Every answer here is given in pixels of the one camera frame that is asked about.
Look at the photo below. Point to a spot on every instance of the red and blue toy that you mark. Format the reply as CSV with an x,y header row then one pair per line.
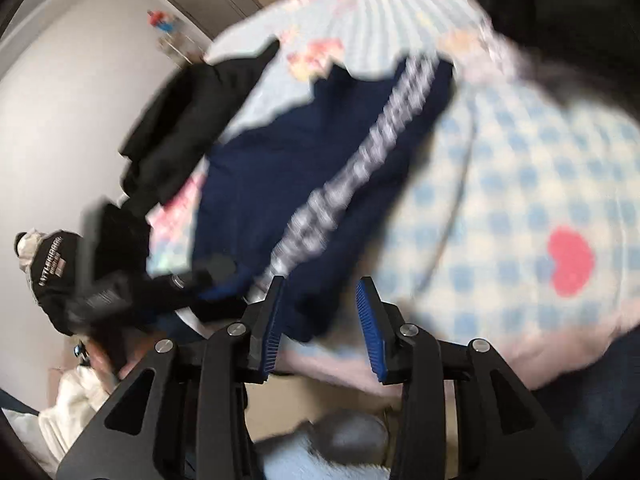
x,y
157,21

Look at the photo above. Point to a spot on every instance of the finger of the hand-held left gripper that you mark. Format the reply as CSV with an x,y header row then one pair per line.
x,y
190,281

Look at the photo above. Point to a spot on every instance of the black jacket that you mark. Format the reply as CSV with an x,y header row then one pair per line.
x,y
190,105

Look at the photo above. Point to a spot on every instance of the black printed garment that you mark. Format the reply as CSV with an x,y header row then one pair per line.
x,y
52,285

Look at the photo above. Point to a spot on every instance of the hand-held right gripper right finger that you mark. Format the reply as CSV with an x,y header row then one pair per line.
x,y
369,332

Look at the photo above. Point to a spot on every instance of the blue checkered bed sheet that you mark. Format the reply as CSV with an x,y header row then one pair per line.
x,y
525,170

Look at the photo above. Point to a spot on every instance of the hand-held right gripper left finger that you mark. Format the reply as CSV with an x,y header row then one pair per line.
x,y
272,332

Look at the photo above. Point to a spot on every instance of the white cloth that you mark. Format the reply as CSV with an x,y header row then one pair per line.
x,y
65,410

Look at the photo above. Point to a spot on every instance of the navy pants with white stripe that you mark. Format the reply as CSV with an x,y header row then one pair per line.
x,y
260,185

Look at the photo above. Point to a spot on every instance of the dark cloth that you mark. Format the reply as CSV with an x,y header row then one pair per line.
x,y
565,10

